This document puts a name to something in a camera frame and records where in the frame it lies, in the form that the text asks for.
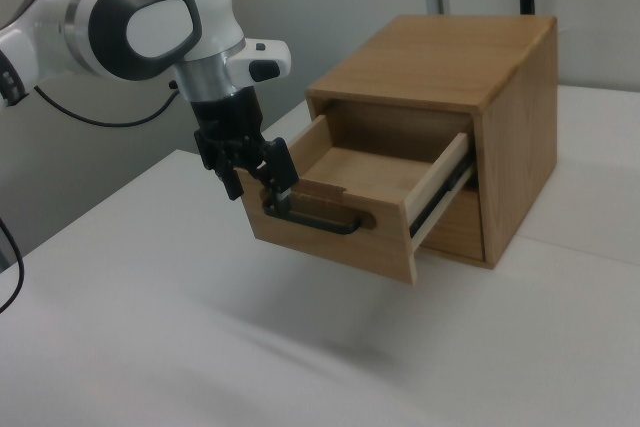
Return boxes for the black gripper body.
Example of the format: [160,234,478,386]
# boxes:
[191,86,266,154]

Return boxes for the black metal drawer handle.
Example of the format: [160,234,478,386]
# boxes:
[261,195,362,238]

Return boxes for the wooden drawer with black handle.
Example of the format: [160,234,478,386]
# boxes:
[234,114,475,289]

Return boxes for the wooden two-drawer cabinet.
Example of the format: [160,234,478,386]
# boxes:
[304,14,559,270]

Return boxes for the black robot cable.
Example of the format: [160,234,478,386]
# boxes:
[0,80,180,316]

